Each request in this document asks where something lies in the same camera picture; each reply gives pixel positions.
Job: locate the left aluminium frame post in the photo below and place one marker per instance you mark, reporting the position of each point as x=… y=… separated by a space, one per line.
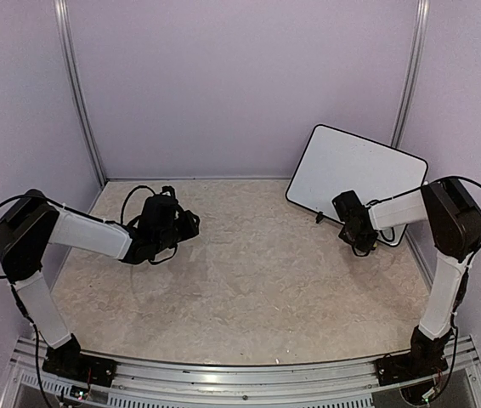
x=69 y=56

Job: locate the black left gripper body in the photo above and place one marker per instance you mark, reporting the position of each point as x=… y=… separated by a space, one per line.
x=170 y=237

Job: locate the front aluminium rail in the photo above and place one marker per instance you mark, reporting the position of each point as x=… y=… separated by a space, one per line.
x=135 y=382

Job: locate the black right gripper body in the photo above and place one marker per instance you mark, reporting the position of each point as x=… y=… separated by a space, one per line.
x=360 y=241

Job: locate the aluminium frame post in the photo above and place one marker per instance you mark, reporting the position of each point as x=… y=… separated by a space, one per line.
x=69 y=56
x=413 y=67

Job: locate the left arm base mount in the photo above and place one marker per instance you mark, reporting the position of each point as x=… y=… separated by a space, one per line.
x=79 y=367

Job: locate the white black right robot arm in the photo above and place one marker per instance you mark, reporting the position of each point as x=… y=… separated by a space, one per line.
x=448 y=218

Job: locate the right aluminium frame post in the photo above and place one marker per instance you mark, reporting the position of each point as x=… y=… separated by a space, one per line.
x=413 y=67

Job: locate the black framed whiteboard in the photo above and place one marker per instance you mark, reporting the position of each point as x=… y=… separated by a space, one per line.
x=359 y=183

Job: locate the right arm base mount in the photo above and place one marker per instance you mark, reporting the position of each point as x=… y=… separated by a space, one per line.
x=400 y=368

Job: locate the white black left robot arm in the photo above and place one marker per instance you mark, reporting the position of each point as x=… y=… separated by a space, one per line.
x=34 y=226

